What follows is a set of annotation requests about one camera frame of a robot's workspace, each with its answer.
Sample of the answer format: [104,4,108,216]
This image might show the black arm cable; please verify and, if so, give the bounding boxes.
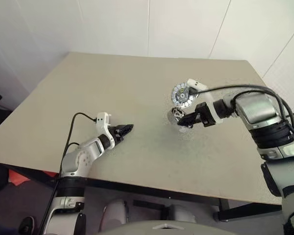
[38,112,98,235]
[198,84,294,147]

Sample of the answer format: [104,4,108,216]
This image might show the pale grey rounded cover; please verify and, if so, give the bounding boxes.
[99,197,128,227]
[165,203,196,222]

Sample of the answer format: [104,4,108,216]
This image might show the red object on floor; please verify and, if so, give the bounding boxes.
[8,168,58,188]

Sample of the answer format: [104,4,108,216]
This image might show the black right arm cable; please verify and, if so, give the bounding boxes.
[198,84,294,147]

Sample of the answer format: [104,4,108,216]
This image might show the black table frame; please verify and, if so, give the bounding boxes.
[4,166,282,223]

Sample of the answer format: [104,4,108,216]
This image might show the grey robot torso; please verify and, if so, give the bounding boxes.
[99,219,238,235]

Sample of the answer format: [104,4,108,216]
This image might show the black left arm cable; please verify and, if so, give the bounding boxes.
[38,112,98,235]

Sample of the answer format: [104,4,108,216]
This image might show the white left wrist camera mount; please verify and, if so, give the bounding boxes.
[95,112,116,149]

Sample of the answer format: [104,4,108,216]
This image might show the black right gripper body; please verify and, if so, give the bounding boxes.
[195,102,217,128]

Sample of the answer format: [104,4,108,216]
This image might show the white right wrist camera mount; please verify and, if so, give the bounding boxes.
[187,78,223,125]

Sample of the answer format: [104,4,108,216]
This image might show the silver spoked rotor black rim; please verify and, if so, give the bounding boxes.
[171,109,186,122]

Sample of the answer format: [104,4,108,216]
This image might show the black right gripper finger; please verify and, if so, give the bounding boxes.
[179,111,199,124]
[177,119,196,130]

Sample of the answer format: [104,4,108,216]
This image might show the black shoe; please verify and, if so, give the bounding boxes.
[19,215,36,233]

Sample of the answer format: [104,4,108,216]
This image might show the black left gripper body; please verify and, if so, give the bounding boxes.
[109,124,125,144]

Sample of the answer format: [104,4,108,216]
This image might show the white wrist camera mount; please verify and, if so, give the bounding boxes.
[187,78,223,125]
[95,112,116,149]

